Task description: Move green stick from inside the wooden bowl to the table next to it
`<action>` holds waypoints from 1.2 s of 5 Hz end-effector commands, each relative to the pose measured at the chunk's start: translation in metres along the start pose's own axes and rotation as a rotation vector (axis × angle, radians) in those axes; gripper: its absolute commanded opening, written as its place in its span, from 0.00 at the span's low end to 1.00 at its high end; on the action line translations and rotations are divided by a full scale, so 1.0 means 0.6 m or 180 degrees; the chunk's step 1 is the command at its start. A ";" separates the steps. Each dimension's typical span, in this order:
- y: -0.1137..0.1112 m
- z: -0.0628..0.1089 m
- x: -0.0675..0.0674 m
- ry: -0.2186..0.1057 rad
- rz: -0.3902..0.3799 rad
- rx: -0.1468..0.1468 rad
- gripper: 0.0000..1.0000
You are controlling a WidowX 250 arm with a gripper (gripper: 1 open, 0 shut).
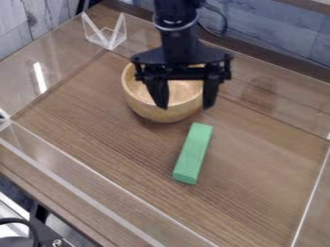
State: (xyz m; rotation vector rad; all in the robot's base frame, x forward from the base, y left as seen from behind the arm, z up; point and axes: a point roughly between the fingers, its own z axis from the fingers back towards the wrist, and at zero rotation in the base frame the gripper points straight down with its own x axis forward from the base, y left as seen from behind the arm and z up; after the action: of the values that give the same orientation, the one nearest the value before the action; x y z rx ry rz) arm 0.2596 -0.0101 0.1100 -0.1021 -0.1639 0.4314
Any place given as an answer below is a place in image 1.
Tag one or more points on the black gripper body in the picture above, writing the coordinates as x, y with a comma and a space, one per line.
152, 67

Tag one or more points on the wooden bowl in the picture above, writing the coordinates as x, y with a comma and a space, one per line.
184, 100

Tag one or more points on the black table frame bracket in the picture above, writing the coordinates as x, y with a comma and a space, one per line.
52, 229

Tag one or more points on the green rectangular stick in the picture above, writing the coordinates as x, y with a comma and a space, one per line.
191, 156

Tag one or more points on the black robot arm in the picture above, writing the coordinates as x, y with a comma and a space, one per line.
175, 19

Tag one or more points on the clear acrylic corner bracket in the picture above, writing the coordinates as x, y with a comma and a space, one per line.
108, 38

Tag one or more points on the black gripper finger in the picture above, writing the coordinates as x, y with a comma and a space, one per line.
157, 89
210, 90

